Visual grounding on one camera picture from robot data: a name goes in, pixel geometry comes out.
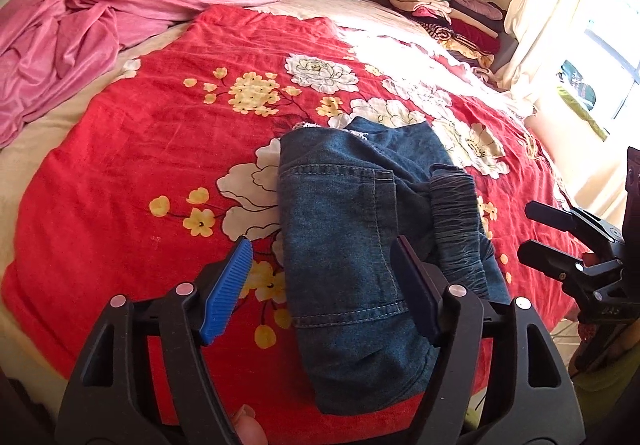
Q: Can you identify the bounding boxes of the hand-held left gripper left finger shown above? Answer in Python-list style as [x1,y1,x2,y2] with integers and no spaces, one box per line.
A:
[55,236,255,445]

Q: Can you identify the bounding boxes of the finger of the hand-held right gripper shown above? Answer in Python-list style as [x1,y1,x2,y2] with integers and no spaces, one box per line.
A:
[524,201,627,244]
[516,240,627,293]

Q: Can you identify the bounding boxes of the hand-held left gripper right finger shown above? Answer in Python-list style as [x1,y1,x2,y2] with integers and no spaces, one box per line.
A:
[390,235,586,445]

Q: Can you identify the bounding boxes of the blue denim pants with lace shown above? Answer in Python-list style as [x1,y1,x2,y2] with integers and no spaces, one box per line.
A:
[277,116,512,417]

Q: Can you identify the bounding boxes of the person's green sleeved right forearm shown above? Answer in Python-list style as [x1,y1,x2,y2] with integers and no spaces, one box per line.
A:
[570,357,640,428]

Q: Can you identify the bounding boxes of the person's right hand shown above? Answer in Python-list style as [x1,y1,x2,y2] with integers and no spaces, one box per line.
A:
[579,319,640,368]

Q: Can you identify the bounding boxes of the person's left hand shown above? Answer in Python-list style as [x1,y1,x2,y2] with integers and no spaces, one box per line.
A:
[232,404,269,445]

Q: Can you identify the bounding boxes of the green cloth on window sill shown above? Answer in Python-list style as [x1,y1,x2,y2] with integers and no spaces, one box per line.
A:
[556,59,612,142]

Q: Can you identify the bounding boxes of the red floral blanket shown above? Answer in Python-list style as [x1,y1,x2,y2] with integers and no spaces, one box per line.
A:
[0,5,590,432]

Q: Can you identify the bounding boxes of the window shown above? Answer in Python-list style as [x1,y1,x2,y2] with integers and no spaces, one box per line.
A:
[554,0,640,128]

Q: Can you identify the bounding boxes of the cream curtain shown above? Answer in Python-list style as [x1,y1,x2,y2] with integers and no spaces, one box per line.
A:
[494,0,618,103]

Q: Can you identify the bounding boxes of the stack of folded clothes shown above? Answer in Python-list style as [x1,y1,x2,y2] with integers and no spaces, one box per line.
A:
[388,0,507,78]

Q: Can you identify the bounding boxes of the pink blanket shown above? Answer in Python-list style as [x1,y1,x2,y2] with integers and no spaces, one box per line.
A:
[0,0,292,149]

